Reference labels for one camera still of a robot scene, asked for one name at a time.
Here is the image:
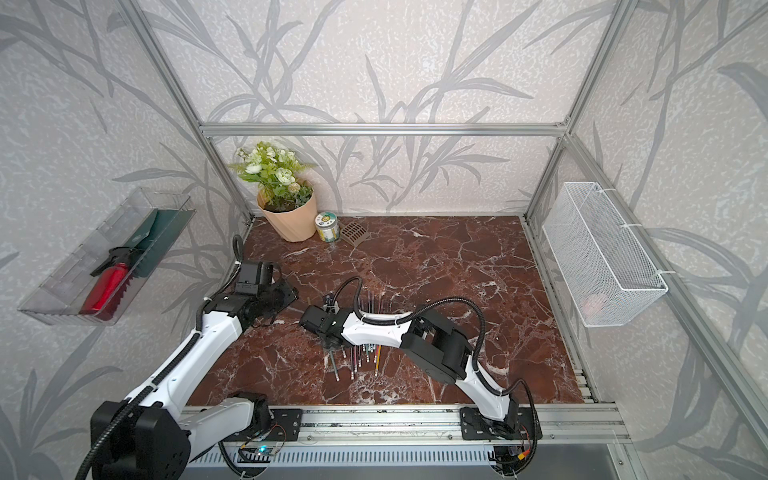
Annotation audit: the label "green pencil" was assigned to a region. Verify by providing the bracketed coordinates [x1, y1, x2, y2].
[328, 350, 340, 382]

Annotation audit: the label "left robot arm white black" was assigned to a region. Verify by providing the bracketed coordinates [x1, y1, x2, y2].
[76, 262, 298, 479]

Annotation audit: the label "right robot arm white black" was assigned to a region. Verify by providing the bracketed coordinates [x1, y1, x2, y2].
[299, 306, 519, 429]

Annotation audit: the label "yellow pencil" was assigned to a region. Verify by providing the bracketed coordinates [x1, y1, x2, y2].
[374, 345, 382, 376]

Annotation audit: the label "terracotta flower pot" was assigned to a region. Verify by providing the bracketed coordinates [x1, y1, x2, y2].
[257, 192, 318, 243]

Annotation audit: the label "brown drain grate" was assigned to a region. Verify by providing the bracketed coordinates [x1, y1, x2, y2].
[340, 221, 370, 247]

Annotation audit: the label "small tin can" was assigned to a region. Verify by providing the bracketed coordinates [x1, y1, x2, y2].
[315, 211, 340, 243]

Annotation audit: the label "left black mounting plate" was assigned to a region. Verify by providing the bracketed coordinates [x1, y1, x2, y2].
[264, 408, 303, 442]

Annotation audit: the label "black mounting plate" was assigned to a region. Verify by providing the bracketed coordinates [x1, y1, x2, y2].
[264, 408, 303, 442]
[459, 406, 542, 441]

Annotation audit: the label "green plant white flowers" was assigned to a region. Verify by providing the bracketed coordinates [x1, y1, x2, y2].
[228, 141, 313, 213]

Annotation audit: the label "green circuit board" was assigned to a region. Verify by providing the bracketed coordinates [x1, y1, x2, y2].
[237, 444, 283, 464]

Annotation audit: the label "red spray bottle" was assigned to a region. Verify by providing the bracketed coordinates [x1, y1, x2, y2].
[79, 246, 144, 321]

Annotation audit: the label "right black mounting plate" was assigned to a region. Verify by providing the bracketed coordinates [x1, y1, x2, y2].
[459, 406, 542, 441]

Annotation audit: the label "pink object in basket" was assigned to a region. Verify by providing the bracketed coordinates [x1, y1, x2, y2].
[581, 293, 609, 321]

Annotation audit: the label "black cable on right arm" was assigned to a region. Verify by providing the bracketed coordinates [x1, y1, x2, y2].
[331, 275, 487, 373]

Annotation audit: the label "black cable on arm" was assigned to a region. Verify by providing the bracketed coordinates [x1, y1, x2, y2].
[194, 233, 247, 331]
[331, 275, 487, 373]

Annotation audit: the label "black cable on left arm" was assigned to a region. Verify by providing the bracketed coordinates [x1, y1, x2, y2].
[194, 233, 247, 331]

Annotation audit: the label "clear plastic wall tray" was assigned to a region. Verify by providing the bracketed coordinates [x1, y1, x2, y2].
[18, 188, 195, 326]

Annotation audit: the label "white wire mesh basket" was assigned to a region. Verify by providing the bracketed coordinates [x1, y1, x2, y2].
[543, 182, 668, 328]

